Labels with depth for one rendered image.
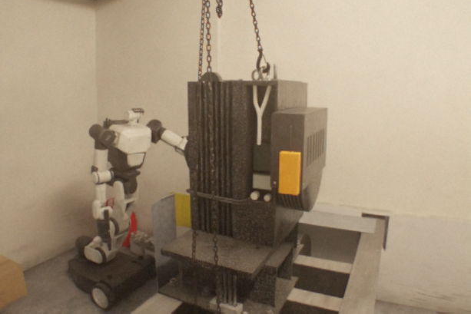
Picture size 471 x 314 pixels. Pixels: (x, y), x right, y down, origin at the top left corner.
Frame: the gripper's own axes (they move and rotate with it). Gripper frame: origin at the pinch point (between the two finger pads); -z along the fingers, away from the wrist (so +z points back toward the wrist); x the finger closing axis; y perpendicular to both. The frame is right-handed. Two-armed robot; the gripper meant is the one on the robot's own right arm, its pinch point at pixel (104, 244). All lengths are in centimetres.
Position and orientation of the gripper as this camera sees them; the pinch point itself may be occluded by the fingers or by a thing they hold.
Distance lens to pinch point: 245.5
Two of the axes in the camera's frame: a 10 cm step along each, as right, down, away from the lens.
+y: 5.9, -0.9, 8.0
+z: 0.1, -9.9, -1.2
